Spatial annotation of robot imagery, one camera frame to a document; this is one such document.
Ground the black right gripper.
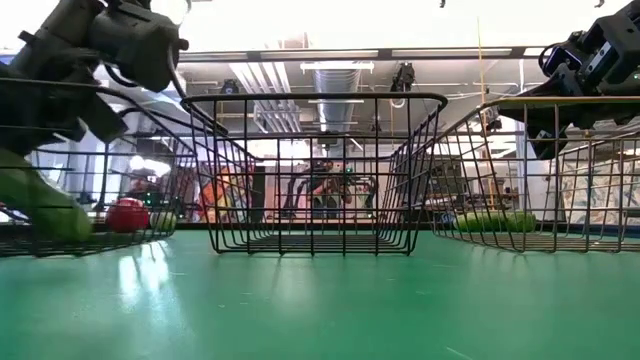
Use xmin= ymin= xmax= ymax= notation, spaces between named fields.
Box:
xmin=499 ymin=2 xmax=640 ymax=161

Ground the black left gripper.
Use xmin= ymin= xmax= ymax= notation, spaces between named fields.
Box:
xmin=0 ymin=3 xmax=190 ymax=157

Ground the green plush cucumber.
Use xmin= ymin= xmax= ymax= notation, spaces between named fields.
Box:
xmin=453 ymin=210 xmax=537 ymax=234
xmin=0 ymin=147 xmax=94 ymax=244

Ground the red plush tomato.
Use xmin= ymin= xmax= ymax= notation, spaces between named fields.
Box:
xmin=104 ymin=197 xmax=150 ymax=234

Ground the green plush lime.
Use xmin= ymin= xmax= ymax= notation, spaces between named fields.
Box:
xmin=149 ymin=210 xmax=178 ymax=233

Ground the bright round lamp cluster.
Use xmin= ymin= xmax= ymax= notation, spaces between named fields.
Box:
xmin=128 ymin=154 xmax=172 ymax=178

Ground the person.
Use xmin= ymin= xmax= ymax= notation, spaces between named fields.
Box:
xmin=199 ymin=167 xmax=242 ymax=224
xmin=308 ymin=159 xmax=354 ymax=221
xmin=124 ymin=169 xmax=162 ymax=207

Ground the black hanging ceiling device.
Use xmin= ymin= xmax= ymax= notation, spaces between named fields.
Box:
xmin=389 ymin=62 xmax=417 ymax=94

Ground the long dark ceiling beam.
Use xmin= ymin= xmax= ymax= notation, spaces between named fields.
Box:
xmin=177 ymin=45 xmax=549 ymax=64

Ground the white ceiling light fixture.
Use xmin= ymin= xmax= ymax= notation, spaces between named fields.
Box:
xmin=299 ymin=60 xmax=375 ymax=76

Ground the right black wire basket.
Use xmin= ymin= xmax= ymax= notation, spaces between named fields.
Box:
xmin=427 ymin=95 xmax=640 ymax=254

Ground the black wire basket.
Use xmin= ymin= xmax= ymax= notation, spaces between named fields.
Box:
xmin=179 ymin=92 xmax=449 ymax=257
xmin=427 ymin=95 xmax=640 ymax=254
xmin=0 ymin=77 xmax=231 ymax=259

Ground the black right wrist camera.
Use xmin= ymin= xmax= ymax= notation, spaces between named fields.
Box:
xmin=538 ymin=42 xmax=584 ymax=79

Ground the patterned wall mural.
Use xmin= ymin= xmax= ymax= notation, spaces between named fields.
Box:
xmin=559 ymin=158 xmax=640 ymax=226

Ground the yellow hanging cord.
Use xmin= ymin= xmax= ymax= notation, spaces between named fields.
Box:
xmin=474 ymin=17 xmax=497 ymax=211

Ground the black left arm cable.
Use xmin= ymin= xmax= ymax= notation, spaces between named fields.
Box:
xmin=164 ymin=44 xmax=230 ymax=137

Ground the silver ventilation duct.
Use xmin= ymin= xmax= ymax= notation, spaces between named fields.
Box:
xmin=313 ymin=68 xmax=362 ymax=134

